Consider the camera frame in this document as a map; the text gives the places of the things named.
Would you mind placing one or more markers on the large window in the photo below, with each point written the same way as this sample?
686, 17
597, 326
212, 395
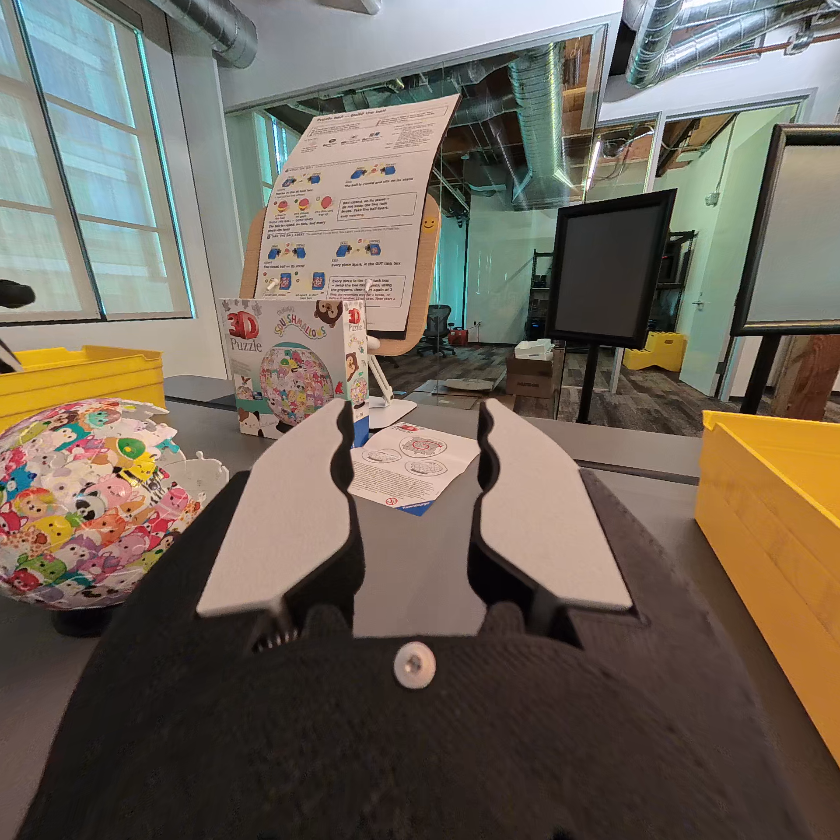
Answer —
85, 197

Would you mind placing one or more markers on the black framed pale sign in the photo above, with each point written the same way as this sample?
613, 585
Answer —
800, 229

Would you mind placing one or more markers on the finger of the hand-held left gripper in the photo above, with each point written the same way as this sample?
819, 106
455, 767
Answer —
5, 358

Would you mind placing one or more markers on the flat cardboard sheet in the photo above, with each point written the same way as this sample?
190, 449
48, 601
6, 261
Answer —
469, 386

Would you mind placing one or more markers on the printed instruction sheet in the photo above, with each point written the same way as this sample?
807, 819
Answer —
354, 197

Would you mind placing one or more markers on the yellow plastic bin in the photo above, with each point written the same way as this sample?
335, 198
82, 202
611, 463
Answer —
774, 525
79, 380

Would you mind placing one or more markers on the puzzle box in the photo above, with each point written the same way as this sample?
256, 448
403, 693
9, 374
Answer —
282, 367

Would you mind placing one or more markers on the white board stand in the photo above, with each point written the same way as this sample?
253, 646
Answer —
387, 407

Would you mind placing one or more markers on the yellow step stool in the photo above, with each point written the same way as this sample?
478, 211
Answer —
656, 351

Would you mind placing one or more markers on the black framed dark sign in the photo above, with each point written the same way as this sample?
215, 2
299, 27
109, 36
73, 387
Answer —
610, 269

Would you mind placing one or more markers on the white tray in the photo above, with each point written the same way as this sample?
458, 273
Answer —
533, 348

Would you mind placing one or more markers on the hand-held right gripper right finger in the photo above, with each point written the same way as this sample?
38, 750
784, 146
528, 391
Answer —
551, 531

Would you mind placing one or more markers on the wooden display board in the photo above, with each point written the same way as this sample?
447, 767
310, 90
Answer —
423, 275

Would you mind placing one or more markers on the colourful puzzle ball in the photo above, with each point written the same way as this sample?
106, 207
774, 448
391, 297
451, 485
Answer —
85, 512

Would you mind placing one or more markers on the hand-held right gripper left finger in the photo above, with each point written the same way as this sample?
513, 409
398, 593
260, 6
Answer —
289, 525

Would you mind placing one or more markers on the folded instruction leaflet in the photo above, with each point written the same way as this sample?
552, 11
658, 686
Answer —
407, 472

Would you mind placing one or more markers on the black ball stand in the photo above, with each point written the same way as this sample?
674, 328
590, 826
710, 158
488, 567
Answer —
85, 620

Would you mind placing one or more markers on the cardboard box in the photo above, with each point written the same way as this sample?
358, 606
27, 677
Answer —
530, 377

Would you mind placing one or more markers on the black mesh office chair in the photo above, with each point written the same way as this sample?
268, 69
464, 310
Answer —
436, 325

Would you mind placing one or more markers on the silver ventilation duct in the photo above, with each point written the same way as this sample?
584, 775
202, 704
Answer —
689, 39
538, 131
210, 26

